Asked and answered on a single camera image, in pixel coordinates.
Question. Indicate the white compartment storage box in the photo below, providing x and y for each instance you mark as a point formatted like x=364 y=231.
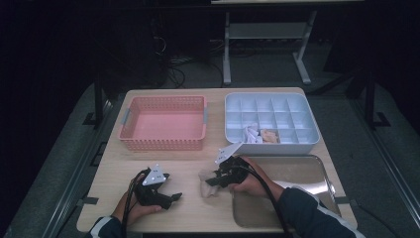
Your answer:
x=290 y=115

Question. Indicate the pink plastic basket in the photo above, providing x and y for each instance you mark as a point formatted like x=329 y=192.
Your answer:
x=165 y=125

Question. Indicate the aluminium floor rail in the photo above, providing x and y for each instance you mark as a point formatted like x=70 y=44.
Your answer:
x=76 y=175
x=389 y=165

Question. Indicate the white sock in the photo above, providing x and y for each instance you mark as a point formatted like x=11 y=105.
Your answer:
x=249 y=134
x=256 y=139

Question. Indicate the beige sock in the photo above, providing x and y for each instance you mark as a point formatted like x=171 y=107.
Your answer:
x=268 y=136

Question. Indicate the person's left hand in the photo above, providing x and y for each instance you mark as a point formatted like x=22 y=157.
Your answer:
x=132 y=211

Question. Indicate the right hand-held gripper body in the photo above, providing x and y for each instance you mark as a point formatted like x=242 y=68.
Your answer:
x=234 y=173

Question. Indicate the white metal desk frame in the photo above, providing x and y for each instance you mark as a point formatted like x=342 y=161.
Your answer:
x=264 y=30

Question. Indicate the clear plastic box lid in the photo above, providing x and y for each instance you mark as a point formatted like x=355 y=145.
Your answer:
x=297 y=172

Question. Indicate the person's right hand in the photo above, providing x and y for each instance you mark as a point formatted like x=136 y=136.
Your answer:
x=257 y=185

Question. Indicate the sheer tan stocking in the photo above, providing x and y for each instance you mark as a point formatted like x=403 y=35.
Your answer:
x=208 y=191

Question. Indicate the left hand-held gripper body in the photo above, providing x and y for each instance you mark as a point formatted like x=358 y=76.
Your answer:
x=150 y=195

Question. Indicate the grey tape strip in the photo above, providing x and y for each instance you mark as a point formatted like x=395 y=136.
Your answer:
x=89 y=200
x=345 y=200

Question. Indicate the black metal stand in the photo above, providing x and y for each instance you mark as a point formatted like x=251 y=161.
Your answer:
x=370 y=99
x=98 y=99

